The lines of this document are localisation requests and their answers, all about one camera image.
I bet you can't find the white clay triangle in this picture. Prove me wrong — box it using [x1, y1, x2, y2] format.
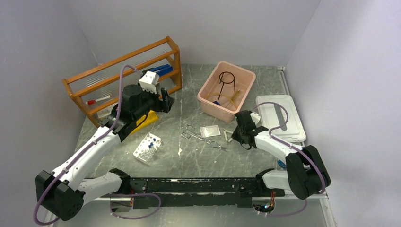
[223, 130, 234, 143]

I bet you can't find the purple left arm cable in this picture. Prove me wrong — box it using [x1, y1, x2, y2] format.
[33, 65, 145, 226]

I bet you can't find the white test tube rack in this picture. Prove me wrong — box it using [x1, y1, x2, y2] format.
[133, 133, 162, 164]

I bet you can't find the test tube in rack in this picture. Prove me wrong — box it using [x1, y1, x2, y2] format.
[148, 145, 155, 157]

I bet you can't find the blue black stapler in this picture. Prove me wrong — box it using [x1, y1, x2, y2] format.
[149, 64, 173, 77]

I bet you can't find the black wire tripod stand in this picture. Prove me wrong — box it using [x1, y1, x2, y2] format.
[218, 71, 236, 93]

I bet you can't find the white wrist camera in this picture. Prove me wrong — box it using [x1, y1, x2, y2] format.
[250, 112, 261, 125]
[139, 71, 159, 94]

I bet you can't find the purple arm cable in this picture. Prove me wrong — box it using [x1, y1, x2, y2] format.
[252, 102, 327, 218]
[33, 65, 145, 226]

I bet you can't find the yellow rubber tubing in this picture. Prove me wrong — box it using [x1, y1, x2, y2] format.
[206, 92, 238, 110]

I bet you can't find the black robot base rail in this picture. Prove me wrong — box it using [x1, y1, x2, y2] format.
[115, 177, 285, 209]

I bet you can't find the white plastic bin lid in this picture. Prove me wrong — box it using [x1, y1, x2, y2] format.
[256, 95, 306, 142]

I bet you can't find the white wire gauze square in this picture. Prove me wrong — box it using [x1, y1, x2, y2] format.
[200, 125, 221, 138]

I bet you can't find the blue white round container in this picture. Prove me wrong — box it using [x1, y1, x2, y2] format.
[277, 160, 287, 169]

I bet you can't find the brown bristle tube brush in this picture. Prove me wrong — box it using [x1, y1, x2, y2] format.
[231, 90, 241, 102]

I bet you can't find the yellow foam tray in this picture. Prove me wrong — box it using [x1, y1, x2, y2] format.
[130, 111, 159, 135]

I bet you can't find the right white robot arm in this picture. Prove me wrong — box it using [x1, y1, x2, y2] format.
[232, 110, 331, 200]

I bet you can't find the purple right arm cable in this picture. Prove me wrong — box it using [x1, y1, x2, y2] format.
[252, 102, 327, 218]

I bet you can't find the red white marker pen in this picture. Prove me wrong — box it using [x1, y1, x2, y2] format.
[86, 95, 111, 105]

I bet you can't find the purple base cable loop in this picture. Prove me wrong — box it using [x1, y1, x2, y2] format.
[109, 192, 162, 220]

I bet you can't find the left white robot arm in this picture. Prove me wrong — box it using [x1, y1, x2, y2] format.
[33, 84, 175, 226]

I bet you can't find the white box on shelf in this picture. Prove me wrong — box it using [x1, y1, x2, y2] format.
[97, 105, 114, 119]

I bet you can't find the pink plastic bin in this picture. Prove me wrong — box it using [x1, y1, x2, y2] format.
[197, 61, 256, 122]

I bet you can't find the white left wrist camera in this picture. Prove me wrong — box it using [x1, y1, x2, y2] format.
[139, 71, 159, 94]

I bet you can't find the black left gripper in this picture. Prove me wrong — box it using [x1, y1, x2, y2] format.
[133, 82, 174, 120]

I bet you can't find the orange wooden shelf rack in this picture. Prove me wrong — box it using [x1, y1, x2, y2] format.
[62, 36, 183, 127]

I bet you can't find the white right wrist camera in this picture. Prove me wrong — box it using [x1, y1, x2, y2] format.
[250, 112, 261, 125]

